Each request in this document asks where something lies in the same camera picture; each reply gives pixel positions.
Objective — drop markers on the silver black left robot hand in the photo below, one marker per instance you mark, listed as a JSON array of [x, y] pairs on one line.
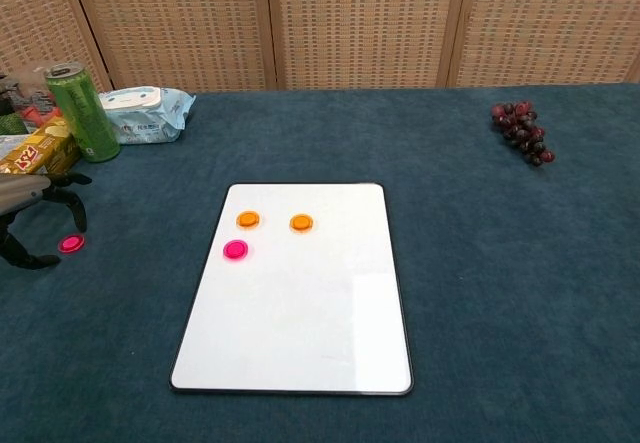
[[20, 190]]

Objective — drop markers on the orange disc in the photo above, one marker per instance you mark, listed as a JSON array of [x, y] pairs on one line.
[[301, 222], [248, 220]]

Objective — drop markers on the white rectangular board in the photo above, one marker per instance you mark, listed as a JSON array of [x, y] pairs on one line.
[[300, 313]]

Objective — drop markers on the gold snack bag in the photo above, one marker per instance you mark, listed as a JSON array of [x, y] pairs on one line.
[[35, 155]]

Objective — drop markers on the white spout pouch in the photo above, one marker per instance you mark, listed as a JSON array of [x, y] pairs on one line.
[[10, 144]]

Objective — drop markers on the green drink can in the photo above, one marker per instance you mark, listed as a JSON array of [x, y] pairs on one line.
[[90, 118]]

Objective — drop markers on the light blue wet wipes pack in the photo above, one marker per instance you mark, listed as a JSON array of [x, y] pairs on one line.
[[160, 113]]

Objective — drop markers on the bamboo folding screen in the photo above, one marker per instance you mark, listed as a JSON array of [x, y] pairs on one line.
[[350, 23]]

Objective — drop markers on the blue table mat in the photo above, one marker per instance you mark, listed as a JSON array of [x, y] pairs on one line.
[[500, 288]]

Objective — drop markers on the dark red grape bunch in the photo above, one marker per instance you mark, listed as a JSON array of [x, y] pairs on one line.
[[522, 130]]

